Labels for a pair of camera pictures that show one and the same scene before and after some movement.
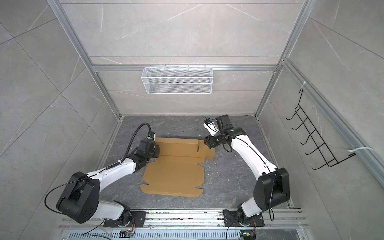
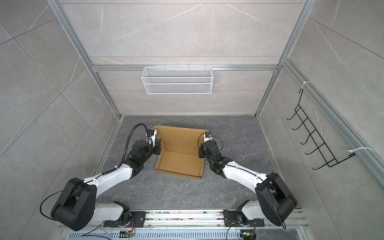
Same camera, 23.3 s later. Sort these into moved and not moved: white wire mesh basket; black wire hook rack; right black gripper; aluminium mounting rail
Moved: right black gripper
Not moved: aluminium mounting rail; black wire hook rack; white wire mesh basket
